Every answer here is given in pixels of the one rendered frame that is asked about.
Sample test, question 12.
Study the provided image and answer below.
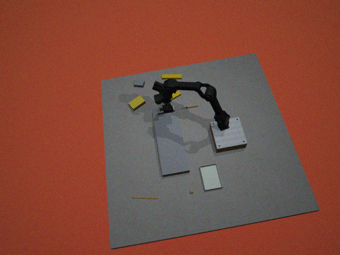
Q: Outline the yellow flat block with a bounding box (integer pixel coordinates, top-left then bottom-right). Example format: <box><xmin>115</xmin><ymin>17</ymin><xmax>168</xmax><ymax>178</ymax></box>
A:
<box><xmin>128</xmin><ymin>96</ymin><xmax>146</xmax><ymax>111</ymax></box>

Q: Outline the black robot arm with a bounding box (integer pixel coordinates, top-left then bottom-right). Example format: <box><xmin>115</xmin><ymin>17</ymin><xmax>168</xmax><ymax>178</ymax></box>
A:
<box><xmin>152</xmin><ymin>79</ymin><xmax>230</xmax><ymax>131</ymax></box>

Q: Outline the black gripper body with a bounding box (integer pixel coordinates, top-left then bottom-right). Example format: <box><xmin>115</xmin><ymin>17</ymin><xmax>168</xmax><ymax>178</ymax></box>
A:
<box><xmin>159</xmin><ymin>92</ymin><xmax>173</xmax><ymax>113</ymax></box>

